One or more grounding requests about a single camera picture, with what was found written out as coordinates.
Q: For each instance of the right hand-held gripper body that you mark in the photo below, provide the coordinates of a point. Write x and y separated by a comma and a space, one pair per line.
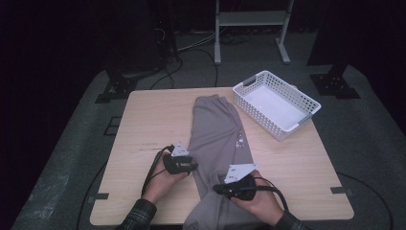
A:
245, 190

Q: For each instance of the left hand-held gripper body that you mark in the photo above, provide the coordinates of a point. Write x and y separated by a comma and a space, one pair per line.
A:
175, 165

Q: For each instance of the grey pants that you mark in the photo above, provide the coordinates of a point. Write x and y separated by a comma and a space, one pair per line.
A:
214, 127

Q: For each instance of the white plastic basket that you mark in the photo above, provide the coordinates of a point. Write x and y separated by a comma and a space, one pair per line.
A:
274, 105

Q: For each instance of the person's right hand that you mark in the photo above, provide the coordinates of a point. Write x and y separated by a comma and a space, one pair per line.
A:
261, 204

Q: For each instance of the person's left hand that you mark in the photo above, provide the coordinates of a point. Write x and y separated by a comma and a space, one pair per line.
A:
159, 185

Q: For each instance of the black tape strip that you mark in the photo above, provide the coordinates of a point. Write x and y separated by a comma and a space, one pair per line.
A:
340, 190
100, 196

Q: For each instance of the black stand base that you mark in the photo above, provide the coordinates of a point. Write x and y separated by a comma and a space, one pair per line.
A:
333, 84
119, 85

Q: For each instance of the dark equipment cabinet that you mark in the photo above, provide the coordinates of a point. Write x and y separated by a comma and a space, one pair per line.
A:
137, 38

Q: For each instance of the white metal stand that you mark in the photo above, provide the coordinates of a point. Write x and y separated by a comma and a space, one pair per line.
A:
252, 18

